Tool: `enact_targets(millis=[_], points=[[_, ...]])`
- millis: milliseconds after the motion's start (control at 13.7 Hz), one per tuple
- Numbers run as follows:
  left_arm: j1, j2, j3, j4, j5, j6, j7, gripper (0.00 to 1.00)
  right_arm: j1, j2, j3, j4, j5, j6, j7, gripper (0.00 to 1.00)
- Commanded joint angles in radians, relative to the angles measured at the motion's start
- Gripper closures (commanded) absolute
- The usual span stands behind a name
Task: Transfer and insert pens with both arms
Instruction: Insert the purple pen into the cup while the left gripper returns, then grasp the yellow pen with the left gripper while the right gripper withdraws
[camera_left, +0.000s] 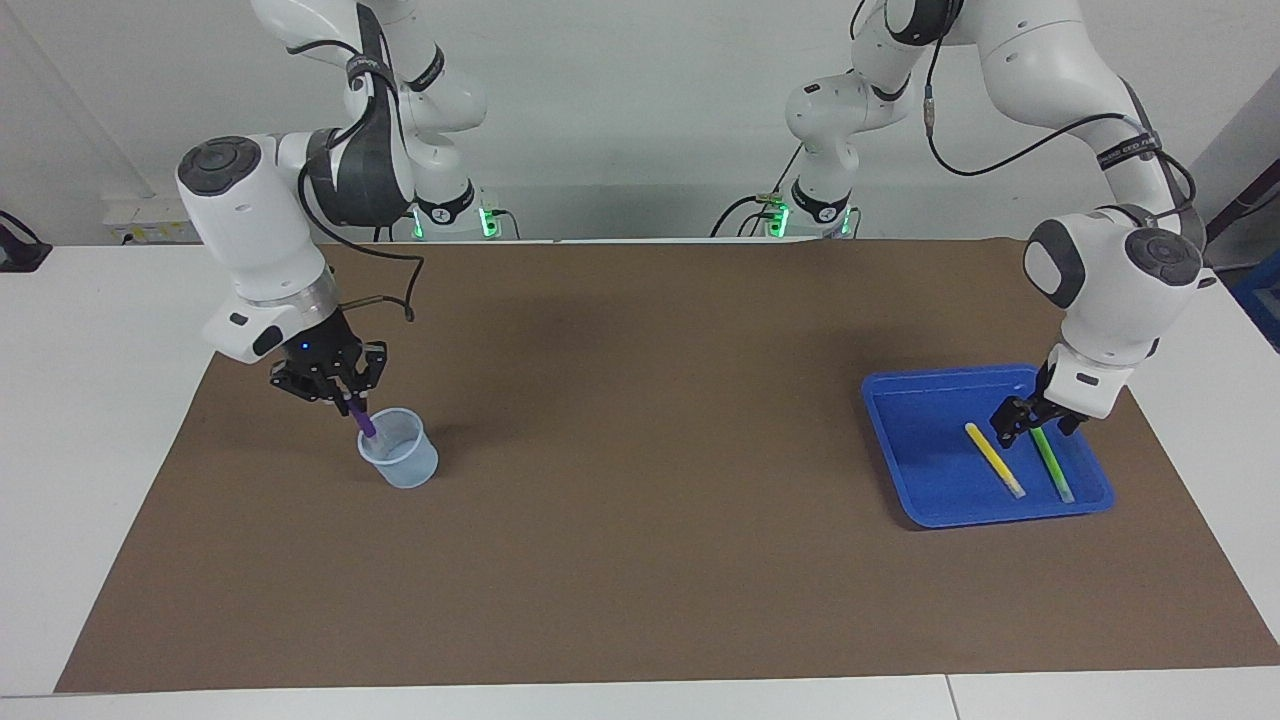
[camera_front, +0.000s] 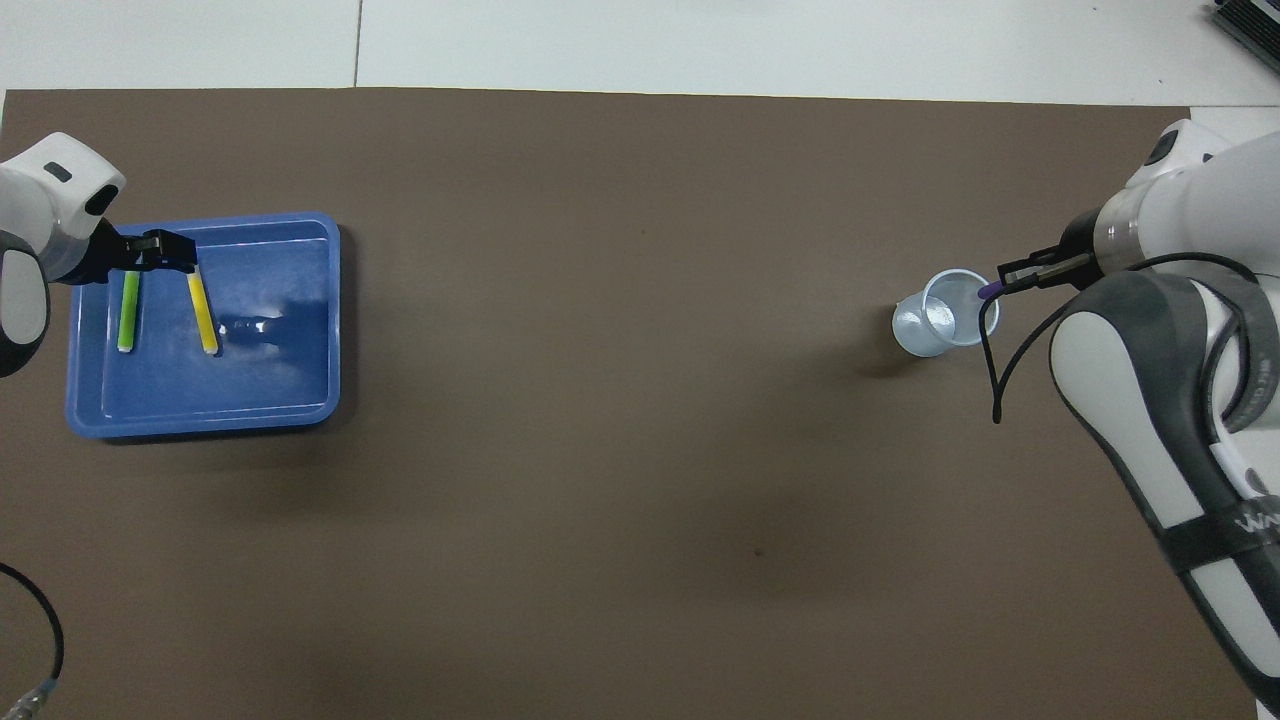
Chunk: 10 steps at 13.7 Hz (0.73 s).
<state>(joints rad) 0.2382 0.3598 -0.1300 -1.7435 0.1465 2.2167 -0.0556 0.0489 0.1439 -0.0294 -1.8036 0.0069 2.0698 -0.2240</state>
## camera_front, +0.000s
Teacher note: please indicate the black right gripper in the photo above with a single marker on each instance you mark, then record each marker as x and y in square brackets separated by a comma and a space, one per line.
[1080, 250]

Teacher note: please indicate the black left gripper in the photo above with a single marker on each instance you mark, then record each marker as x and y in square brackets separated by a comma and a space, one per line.
[110, 255]

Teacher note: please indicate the purple marker pen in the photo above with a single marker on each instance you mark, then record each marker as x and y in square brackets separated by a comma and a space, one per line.
[989, 292]

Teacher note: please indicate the yellow marker pen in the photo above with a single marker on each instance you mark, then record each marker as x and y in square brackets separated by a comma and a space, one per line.
[204, 315]

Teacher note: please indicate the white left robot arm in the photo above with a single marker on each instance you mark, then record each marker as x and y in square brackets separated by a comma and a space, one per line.
[40, 200]

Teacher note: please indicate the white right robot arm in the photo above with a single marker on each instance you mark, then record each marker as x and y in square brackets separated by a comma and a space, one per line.
[1150, 400]

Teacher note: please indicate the green marker pen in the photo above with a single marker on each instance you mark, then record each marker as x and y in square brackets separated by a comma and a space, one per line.
[129, 315]

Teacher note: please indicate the translucent plastic cup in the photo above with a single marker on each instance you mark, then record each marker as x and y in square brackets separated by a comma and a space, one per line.
[915, 335]

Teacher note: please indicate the blue plastic tray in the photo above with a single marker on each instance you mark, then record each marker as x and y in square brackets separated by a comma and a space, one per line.
[270, 390]

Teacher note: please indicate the grey ribbed device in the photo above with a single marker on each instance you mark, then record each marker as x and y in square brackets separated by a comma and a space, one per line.
[1255, 25]

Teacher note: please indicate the brown table mat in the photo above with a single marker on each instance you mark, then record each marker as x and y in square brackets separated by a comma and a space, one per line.
[640, 500]

